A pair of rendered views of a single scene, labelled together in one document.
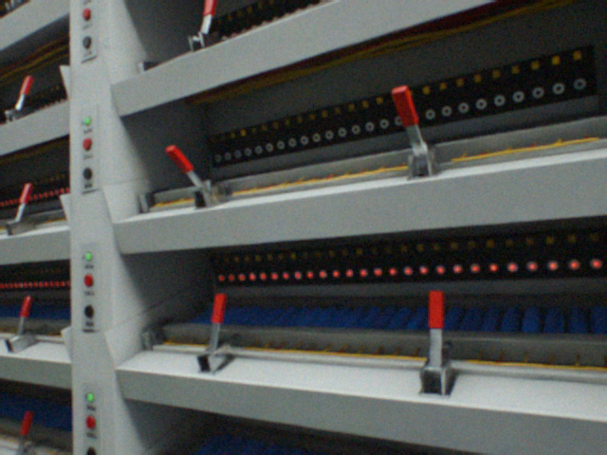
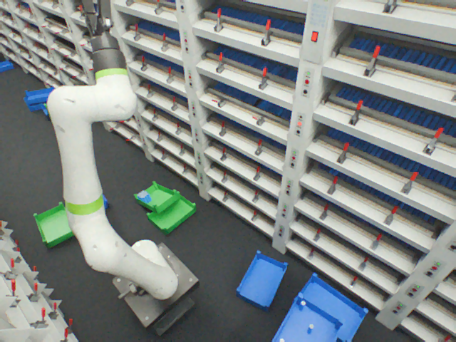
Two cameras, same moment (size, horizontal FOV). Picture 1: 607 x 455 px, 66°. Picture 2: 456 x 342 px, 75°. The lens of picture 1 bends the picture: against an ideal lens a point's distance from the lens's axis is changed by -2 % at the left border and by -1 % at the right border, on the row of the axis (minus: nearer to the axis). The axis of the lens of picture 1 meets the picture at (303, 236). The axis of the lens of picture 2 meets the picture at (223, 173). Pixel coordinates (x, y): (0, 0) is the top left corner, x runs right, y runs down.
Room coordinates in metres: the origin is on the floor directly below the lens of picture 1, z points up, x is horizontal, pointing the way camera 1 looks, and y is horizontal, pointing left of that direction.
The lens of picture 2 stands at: (-0.83, -0.22, 1.75)
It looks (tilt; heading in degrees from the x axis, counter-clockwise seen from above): 44 degrees down; 13
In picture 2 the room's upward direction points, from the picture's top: 2 degrees counter-clockwise
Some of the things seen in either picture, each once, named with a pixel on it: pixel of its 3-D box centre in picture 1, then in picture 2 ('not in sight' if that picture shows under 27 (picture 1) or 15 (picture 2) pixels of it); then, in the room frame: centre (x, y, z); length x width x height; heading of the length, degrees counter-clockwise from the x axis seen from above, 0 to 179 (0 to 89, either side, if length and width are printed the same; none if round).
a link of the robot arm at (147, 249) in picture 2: not in sight; (147, 261); (-0.19, 0.31, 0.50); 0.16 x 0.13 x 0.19; 50
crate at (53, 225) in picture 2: not in sight; (55, 224); (0.20, 1.28, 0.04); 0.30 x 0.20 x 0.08; 48
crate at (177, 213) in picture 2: not in sight; (172, 212); (0.45, 0.48, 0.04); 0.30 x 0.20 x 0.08; 149
